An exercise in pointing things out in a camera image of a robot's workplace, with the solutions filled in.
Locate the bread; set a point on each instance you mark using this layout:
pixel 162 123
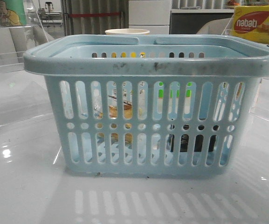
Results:
pixel 115 109

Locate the light blue plastic basket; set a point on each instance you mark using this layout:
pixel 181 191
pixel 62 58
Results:
pixel 181 103

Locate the yellow popcorn paper cup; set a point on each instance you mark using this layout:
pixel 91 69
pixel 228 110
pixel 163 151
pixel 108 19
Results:
pixel 131 32

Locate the white cabinet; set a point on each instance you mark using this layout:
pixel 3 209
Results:
pixel 152 15

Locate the clear acrylic left shelf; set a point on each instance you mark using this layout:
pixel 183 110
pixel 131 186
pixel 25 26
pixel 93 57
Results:
pixel 14 41

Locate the clear acrylic display shelf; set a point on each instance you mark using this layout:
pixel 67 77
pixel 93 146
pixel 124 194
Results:
pixel 250 71

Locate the yellow nabati wafer box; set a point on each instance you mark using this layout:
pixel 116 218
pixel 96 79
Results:
pixel 251 23

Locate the cartoon printed green box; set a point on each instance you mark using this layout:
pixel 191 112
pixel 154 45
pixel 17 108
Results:
pixel 12 13

